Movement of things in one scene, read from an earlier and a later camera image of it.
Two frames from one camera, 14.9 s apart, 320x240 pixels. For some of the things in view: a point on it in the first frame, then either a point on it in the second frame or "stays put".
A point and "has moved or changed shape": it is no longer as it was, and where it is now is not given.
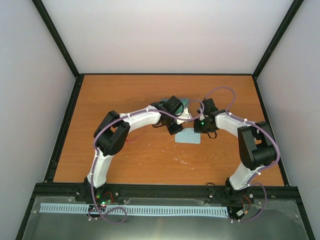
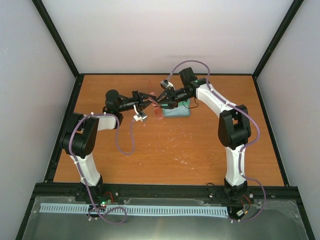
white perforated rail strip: (148, 209) stays put
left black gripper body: (172, 130) -> (135, 97)
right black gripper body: (203, 128) -> (181, 96)
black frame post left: (57, 37) stays put
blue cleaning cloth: (188, 136) has moved or changed shape
